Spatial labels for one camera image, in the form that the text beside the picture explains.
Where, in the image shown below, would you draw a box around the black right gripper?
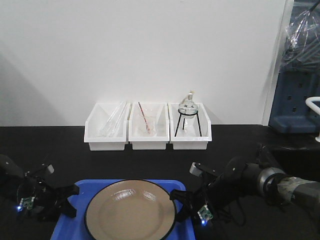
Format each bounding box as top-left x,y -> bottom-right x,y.
169,182 -> 220,223

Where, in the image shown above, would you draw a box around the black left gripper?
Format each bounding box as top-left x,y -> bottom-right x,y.
23,175 -> 80,222

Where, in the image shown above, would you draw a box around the blue plastic tray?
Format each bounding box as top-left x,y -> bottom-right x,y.
51,179 -> 195,240

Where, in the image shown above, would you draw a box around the beige plate with black rim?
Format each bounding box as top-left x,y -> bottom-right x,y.
84,179 -> 177,240

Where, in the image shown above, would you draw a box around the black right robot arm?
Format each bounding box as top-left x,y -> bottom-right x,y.
169,157 -> 320,225

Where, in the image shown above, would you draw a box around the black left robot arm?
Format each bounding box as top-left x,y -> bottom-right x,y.
0,154 -> 80,222

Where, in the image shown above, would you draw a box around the green circuit board right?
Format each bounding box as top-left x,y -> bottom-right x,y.
197,204 -> 214,226

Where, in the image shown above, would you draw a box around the green circuit board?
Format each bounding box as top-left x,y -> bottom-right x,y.
16,196 -> 35,212
197,204 -> 214,226

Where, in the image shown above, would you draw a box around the green circuit board left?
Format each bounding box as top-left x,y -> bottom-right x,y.
16,196 -> 35,212

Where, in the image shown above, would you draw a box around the right white storage bin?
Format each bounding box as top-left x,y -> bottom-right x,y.
167,102 -> 212,150

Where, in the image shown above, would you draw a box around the white storage bin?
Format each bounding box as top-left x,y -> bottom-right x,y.
84,101 -> 131,151
128,102 -> 170,150
167,102 -> 212,150

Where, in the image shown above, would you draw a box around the clear glass tubes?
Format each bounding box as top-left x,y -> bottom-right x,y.
100,101 -> 126,138

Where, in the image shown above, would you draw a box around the left white storage bin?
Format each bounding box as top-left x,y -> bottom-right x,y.
84,101 -> 131,151

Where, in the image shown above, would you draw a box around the red glass stirring rod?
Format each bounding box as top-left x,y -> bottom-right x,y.
138,102 -> 151,134

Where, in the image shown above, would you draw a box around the middle white storage bin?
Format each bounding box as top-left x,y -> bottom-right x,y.
128,102 -> 170,150

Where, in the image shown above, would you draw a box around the glass beaker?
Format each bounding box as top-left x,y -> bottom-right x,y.
138,108 -> 157,137

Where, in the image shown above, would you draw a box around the black lab sink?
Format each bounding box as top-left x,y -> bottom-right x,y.
264,146 -> 320,181

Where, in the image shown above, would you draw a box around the blue pegboard drying rack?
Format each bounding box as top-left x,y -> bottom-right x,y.
268,71 -> 320,134

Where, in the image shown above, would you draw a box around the clear plastic bag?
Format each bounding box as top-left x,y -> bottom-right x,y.
280,0 -> 320,75

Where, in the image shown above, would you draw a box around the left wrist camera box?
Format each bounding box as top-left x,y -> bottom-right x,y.
41,164 -> 55,175

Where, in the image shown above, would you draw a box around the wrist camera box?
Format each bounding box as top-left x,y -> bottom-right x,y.
41,164 -> 55,175
189,162 -> 217,178

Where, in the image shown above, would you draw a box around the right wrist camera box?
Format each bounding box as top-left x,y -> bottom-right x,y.
189,162 -> 217,178

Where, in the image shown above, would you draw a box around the black wire tripod stand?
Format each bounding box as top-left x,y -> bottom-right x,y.
174,108 -> 203,137

